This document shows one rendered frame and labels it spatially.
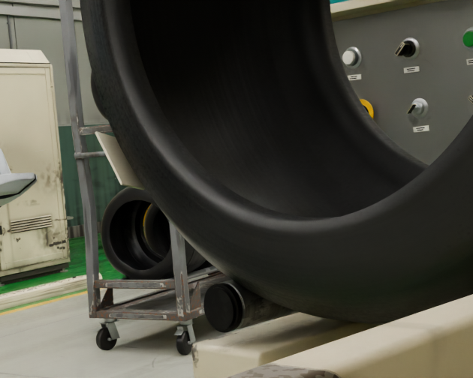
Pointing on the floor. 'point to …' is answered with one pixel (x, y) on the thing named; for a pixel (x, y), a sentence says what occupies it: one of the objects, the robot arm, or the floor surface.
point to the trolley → (131, 236)
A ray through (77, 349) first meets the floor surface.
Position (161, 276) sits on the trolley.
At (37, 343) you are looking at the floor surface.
